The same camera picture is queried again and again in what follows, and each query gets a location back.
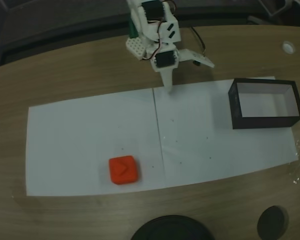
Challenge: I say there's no white round table cap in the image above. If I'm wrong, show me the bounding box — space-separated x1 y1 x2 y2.
281 41 295 54

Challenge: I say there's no white perforated mounting plate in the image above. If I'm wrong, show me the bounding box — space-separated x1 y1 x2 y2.
125 36 149 61

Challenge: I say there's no thin black cable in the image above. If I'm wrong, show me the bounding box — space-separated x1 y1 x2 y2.
189 25 207 56

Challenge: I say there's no black open box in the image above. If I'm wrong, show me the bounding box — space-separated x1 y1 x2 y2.
227 78 300 130

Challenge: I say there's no green clamp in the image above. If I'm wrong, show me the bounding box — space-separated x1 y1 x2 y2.
128 18 139 39

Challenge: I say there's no large black round object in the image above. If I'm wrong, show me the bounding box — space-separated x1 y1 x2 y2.
129 214 216 240

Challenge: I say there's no black round table grommet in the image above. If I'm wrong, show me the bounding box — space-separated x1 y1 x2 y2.
256 205 290 240

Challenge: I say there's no orange cube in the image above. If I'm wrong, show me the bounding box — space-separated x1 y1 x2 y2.
108 155 143 186

